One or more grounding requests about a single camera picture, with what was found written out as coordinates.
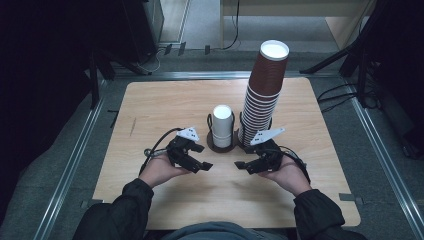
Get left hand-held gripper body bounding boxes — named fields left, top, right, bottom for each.
left=166, top=126, right=200, bottom=167

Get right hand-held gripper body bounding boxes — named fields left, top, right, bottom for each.
left=249, top=127, right=286, bottom=173

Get dark round cup holder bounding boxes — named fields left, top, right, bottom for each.
left=233, top=111, right=275, bottom=151
left=206, top=112, right=238, bottom=154

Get stack of white cups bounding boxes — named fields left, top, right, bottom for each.
left=211, top=104, right=234, bottom=149

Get stack of brown ribbed cups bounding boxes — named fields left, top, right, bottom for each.
left=238, top=39, right=290, bottom=148

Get person's left hand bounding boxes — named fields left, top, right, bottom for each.
left=139, top=153, right=191, bottom=188

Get person's right hand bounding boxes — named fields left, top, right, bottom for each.
left=258, top=155, right=313, bottom=197

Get silver metal plug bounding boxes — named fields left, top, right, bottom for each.
left=144, top=148, right=168, bottom=158

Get grey tape strip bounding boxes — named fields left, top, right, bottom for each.
left=338, top=192, right=365, bottom=206
left=80, top=198, right=105, bottom=210

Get black metal stand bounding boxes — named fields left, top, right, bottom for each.
left=87, top=49, right=117, bottom=110

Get black cabinet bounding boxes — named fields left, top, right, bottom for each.
left=120, top=0, right=165, bottom=65

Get black tripod stand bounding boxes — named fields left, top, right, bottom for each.
left=299, top=0, right=424, bottom=109

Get light wooden furniture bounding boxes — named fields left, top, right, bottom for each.
left=219, top=0, right=379, bottom=52

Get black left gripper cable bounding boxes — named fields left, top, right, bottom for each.
left=138, top=127, right=184, bottom=176

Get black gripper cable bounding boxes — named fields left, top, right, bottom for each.
left=138, top=127, right=184, bottom=176
left=279, top=145, right=312, bottom=185

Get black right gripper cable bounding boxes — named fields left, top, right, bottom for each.
left=279, top=145, right=312, bottom=185

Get aluminium floor rail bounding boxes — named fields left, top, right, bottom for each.
left=111, top=69, right=343, bottom=82
left=32, top=98, right=106, bottom=240
left=344, top=81, right=424, bottom=240

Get white floor cable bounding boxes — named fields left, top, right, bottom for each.
left=139, top=47, right=163, bottom=76

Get black floor cables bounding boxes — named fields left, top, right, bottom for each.
left=316, top=82, right=381, bottom=114

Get black hanging cable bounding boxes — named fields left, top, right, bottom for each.
left=221, top=0, right=242, bottom=52

